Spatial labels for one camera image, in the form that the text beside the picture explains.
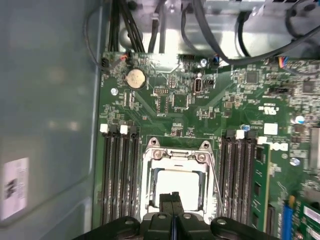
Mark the green motherboard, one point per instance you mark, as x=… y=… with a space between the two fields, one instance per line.
x=217 y=100

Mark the green RAM stick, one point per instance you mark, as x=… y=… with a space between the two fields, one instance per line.
x=262 y=187

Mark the grey metal disk bay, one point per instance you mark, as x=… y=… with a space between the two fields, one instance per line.
x=172 y=40

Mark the silver square CPU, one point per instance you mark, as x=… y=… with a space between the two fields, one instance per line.
x=182 y=182

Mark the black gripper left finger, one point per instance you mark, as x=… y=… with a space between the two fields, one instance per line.
x=166 y=205

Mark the CPU socket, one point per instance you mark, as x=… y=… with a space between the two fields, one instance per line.
x=157 y=153

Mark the black open PC case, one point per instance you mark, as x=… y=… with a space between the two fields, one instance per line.
x=50 y=75

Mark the round coin battery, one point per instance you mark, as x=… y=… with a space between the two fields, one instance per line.
x=135 y=78

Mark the internal USB port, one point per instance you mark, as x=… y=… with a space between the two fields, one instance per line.
x=197 y=85

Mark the metal socket cover frame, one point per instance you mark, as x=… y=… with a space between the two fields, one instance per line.
x=160 y=166

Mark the blue expansion slot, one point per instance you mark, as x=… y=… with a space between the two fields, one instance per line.
x=288 y=220

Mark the silver chipset heatsink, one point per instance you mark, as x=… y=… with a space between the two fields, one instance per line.
x=315 y=150

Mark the white label sticker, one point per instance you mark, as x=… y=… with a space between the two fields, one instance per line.
x=16 y=187

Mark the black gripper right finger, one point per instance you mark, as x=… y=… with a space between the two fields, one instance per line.
x=178 y=205

